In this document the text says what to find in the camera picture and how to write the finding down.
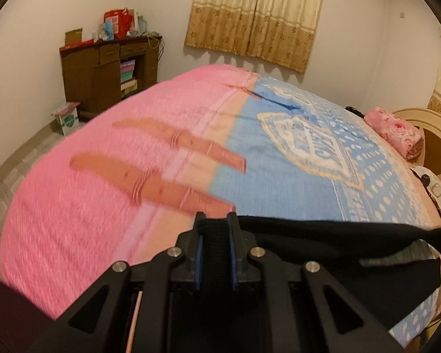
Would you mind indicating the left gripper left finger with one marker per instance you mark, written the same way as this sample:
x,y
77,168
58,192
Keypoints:
x,y
186,257

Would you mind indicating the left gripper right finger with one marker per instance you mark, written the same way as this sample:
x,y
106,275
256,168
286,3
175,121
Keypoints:
x,y
241,243

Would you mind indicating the black cloth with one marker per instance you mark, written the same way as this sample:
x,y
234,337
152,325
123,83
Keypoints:
x,y
357,255

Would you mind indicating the pink and blue bedspread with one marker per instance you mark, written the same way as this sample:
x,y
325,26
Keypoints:
x,y
85,249

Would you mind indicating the green and white cardboard box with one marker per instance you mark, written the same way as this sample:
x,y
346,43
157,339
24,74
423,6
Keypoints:
x,y
66,117

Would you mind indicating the stacked colourful books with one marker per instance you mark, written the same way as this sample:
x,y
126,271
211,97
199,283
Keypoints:
x,y
128,81

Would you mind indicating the pink floral pillow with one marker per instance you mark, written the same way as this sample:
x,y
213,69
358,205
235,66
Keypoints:
x,y
400,134

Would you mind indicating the white black spotted pillow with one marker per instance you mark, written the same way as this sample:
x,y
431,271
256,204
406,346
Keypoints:
x,y
431,183

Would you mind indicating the cream wooden headboard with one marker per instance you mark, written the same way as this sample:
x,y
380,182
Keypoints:
x,y
429,122

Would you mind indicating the beige patterned window curtain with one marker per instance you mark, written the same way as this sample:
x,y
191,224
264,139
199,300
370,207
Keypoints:
x,y
278,31

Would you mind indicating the red gift bag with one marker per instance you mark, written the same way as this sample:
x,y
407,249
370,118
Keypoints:
x,y
121,21

